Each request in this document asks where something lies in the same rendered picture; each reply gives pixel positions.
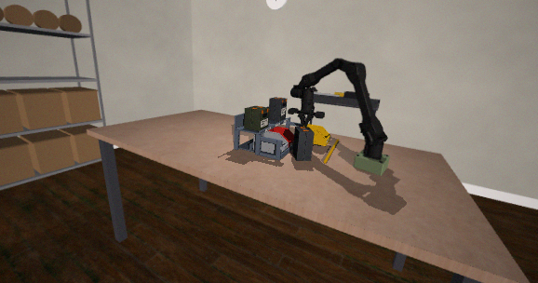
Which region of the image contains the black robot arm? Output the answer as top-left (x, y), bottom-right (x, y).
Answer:
top-left (290, 59), bottom-right (388, 160)

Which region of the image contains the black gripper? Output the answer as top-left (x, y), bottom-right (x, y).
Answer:
top-left (288, 100), bottom-right (325, 127)

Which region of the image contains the red open bin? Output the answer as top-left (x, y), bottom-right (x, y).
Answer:
top-left (268, 127), bottom-right (294, 147)

